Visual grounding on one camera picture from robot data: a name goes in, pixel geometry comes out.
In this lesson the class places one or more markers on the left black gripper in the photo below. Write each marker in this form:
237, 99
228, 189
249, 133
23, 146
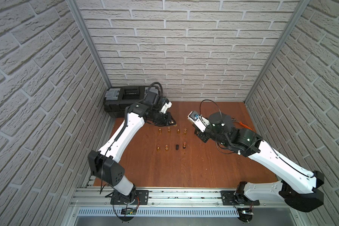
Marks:
160, 117

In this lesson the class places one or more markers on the aluminium rail frame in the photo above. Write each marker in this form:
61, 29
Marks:
92, 201

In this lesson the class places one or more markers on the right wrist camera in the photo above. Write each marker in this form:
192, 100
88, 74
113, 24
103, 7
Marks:
198, 121

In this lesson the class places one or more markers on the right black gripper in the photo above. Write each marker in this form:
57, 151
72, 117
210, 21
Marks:
199, 134

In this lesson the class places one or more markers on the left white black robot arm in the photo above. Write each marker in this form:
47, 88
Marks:
104, 163

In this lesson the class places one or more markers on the black plastic toolbox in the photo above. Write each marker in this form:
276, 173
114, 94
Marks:
136, 98

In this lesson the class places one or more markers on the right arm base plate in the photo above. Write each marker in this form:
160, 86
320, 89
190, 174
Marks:
231, 197

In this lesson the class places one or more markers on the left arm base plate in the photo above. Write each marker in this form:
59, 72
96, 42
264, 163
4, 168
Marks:
137, 197

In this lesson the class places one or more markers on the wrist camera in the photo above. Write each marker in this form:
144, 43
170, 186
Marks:
198, 121
165, 107

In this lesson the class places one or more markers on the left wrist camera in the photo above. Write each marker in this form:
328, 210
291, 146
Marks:
165, 107

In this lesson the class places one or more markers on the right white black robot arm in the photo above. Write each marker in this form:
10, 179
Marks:
297, 187

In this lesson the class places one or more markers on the orange handled pliers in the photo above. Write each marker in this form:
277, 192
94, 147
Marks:
243, 125

